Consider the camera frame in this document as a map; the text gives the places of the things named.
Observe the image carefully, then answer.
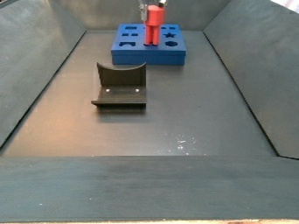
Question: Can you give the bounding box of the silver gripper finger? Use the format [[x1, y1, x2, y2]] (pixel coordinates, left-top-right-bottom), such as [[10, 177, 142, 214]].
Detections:
[[138, 0, 149, 22], [157, 0, 167, 7]]

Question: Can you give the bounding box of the blue shape sorting board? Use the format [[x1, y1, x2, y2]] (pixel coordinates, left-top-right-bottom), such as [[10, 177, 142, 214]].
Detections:
[[111, 24, 187, 66]]

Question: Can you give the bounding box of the dark curved holder block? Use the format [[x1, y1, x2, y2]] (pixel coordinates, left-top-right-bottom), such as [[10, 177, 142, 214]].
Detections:
[[91, 64, 147, 107]]

